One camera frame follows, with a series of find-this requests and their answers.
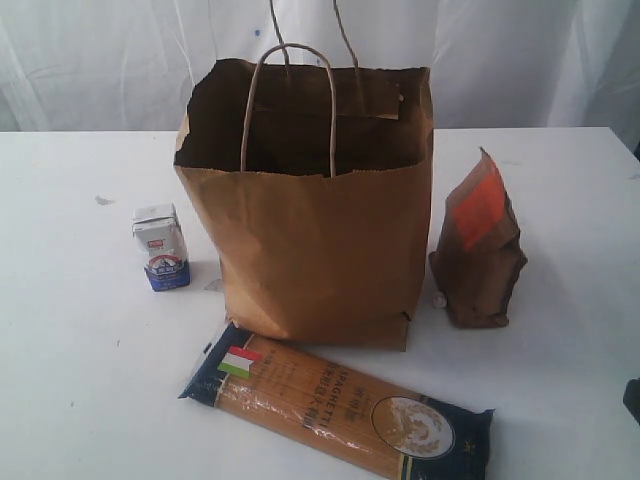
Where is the large brown paper bag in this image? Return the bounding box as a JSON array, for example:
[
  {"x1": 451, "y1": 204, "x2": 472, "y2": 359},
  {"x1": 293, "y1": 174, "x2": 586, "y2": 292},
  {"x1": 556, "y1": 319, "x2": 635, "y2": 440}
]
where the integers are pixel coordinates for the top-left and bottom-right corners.
[{"x1": 174, "y1": 55, "x2": 434, "y2": 351}]

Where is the small brown coffee pouch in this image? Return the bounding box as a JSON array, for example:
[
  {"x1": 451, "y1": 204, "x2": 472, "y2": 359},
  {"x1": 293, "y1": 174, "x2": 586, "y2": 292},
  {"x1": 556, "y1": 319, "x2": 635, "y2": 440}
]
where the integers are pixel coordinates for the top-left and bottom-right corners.
[{"x1": 429, "y1": 149, "x2": 527, "y2": 329}]

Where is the crumpled foil ball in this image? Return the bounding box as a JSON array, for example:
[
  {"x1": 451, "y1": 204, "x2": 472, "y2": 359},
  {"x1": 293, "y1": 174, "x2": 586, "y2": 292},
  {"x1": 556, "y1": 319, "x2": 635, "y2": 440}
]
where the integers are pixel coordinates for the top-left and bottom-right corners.
[{"x1": 432, "y1": 291, "x2": 448, "y2": 309}]

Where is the spaghetti packet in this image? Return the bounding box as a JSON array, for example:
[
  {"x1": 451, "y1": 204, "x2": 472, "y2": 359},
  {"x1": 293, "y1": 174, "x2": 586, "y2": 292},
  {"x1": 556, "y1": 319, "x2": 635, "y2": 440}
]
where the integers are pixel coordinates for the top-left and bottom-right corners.
[{"x1": 181, "y1": 324, "x2": 493, "y2": 479}]

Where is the clear plastic scrap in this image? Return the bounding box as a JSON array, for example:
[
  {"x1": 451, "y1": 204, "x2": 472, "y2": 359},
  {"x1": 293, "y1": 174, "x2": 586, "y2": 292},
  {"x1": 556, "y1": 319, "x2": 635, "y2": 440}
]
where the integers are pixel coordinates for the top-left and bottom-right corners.
[{"x1": 204, "y1": 278, "x2": 224, "y2": 292}]

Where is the small milk carton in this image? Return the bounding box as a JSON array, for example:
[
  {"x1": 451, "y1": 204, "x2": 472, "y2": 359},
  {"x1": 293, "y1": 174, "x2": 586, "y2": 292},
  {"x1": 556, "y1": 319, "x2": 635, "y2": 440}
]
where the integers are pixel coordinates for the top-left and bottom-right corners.
[{"x1": 132, "y1": 203, "x2": 191, "y2": 292}]

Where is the small grey table scrap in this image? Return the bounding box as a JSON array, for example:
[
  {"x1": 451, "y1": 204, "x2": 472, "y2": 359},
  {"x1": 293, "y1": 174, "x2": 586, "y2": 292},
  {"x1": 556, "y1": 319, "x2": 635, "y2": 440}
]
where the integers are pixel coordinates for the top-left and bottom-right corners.
[{"x1": 95, "y1": 195, "x2": 115, "y2": 206}]

